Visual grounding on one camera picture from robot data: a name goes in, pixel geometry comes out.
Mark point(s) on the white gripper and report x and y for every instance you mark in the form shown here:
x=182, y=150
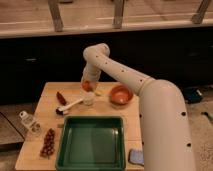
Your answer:
x=92, y=76

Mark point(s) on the red apple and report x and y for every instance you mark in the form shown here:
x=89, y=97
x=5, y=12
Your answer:
x=87, y=86

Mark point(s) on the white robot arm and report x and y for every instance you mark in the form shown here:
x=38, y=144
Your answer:
x=164, y=124

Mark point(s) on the white paper cup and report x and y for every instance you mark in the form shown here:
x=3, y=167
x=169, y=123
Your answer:
x=88, y=98

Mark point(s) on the orange bowl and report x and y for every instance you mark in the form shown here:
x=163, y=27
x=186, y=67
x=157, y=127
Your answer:
x=120, y=95

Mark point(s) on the red chili pepper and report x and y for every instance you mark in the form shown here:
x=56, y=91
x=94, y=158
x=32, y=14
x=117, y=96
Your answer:
x=61, y=99

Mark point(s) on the green plastic tray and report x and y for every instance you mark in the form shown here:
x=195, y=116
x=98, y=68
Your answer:
x=91, y=143

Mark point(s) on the bunch of red grapes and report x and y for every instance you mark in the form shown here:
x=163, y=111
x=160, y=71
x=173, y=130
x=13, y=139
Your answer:
x=48, y=146

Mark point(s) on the blue sponge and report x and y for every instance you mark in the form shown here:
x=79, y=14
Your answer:
x=136, y=157

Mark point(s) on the wooden table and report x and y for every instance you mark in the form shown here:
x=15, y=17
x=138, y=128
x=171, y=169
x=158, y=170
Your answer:
x=29, y=158

